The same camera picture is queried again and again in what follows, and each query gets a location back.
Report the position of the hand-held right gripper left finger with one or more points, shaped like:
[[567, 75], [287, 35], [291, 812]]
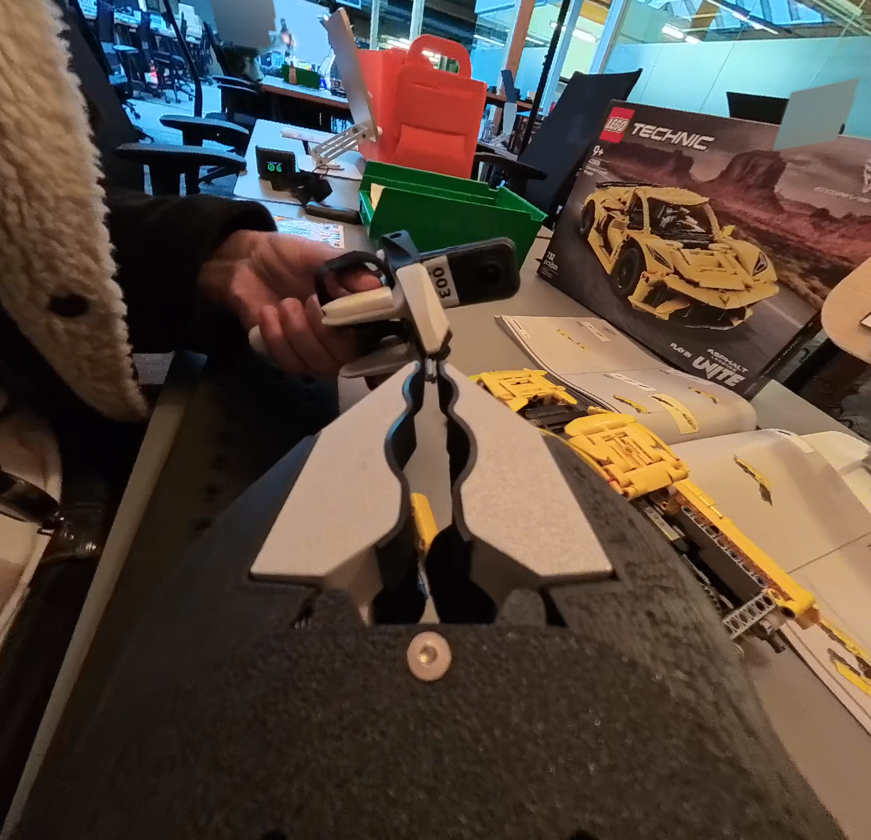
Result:
[[326, 513]]

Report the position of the yellow brick piece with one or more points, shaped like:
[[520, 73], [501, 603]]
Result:
[[422, 520]]

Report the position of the person's left hand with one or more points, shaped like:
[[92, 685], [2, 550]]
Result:
[[272, 275]]

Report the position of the instruction booklet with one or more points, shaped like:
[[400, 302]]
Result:
[[782, 499]]

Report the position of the grey desk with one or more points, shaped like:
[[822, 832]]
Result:
[[476, 322]]

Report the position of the dark toy car box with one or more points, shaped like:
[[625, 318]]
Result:
[[714, 173]]

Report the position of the green storage bin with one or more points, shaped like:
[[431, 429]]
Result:
[[449, 217]]

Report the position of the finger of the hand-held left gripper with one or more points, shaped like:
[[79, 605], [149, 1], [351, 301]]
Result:
[[378, 363], [425, 312]]

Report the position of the person's left forearm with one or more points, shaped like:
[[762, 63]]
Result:
[[170, 254]]

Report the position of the black office chair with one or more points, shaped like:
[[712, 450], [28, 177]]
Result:
[[177, 159], [578, 118]]

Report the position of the small black display device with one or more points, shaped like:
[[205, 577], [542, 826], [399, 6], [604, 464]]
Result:
[[275, 166]]

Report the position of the metal folding stand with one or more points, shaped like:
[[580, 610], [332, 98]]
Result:
[[350, 77]]

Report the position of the black dimpled mat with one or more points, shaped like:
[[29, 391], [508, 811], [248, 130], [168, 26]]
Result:
[[238, 459]]

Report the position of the clipboard with printed sheet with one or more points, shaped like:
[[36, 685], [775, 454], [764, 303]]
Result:
[[847, 309]]

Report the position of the yellow brick toy car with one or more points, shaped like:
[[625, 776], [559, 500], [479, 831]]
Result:
[[626, 445]]

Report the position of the colourful printed sheet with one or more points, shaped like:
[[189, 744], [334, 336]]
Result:
[[313, 233]]

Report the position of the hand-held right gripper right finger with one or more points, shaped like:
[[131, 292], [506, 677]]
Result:
[[537, 513]]

